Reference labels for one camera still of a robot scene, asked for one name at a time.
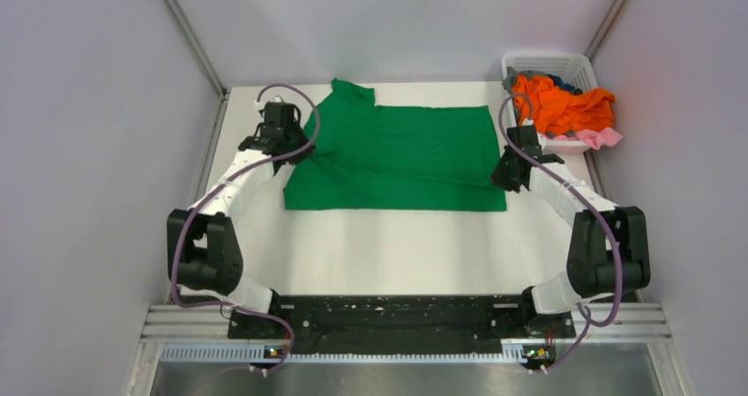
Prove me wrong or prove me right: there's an aluminium frame rail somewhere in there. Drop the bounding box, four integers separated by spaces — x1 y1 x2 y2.
140 303 671 367

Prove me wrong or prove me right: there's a grey garment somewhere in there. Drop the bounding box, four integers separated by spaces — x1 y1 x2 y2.
502 66 532 93

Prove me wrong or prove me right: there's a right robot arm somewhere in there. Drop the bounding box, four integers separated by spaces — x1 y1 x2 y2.
490 125 651 336

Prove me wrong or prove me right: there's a white plastic laundry basket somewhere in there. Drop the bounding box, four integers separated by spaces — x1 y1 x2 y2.
501 50 603 155

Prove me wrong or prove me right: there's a blue garment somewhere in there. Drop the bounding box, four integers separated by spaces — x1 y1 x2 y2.
548 74 583 95

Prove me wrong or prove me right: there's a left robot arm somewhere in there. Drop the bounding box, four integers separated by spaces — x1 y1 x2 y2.
167 97 315 337

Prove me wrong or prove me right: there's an orange t-shirt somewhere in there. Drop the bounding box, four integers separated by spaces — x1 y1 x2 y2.
512 75 617 135

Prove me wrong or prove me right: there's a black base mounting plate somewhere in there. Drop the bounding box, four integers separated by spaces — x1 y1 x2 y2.
228 295 576 355

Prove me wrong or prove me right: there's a pink garment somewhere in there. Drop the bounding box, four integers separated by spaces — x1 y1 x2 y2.
552 127 623 150

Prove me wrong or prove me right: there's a green t-shirt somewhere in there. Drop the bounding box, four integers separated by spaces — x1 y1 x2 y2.
283 78 508 213

